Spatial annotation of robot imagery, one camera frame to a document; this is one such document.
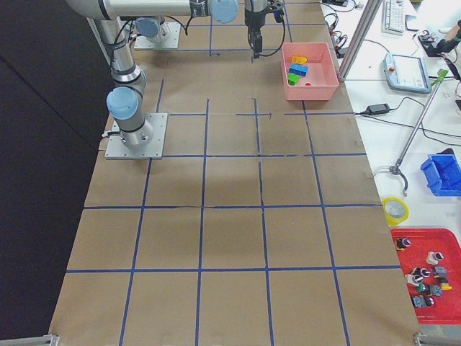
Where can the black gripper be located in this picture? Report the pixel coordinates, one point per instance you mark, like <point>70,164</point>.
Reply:
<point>253,15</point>

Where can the yellow toy block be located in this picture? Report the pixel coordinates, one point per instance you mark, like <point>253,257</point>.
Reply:
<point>299,60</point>

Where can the blue toy block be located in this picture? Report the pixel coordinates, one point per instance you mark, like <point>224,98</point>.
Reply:
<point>298,69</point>

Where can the green toy block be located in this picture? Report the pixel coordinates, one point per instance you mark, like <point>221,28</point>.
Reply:
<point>292,79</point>

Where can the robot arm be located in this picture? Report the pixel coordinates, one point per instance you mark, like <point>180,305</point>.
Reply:
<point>154,29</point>
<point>191,61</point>

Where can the pink plastic box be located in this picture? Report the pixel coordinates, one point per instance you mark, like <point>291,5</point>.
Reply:
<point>321,74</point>

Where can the black power adapter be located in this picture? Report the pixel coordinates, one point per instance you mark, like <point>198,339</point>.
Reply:
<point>378,109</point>

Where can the teach pendant tablet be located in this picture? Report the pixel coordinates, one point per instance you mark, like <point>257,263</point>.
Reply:
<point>406,73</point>

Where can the yellow tape roll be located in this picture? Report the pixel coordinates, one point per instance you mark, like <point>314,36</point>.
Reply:
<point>396,211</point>

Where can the blue plastic bin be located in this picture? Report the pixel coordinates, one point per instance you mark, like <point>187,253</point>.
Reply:
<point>442,173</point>

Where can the red parts tray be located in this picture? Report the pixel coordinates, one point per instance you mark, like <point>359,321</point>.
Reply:
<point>430,261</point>

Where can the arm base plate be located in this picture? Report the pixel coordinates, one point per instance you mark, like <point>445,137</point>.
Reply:
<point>171,43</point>
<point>148,142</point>

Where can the aluminium frame post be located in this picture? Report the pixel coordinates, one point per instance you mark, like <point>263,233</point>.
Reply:
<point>364,24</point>

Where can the green handled grabber tool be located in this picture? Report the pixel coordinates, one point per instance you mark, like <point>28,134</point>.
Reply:
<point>395,168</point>

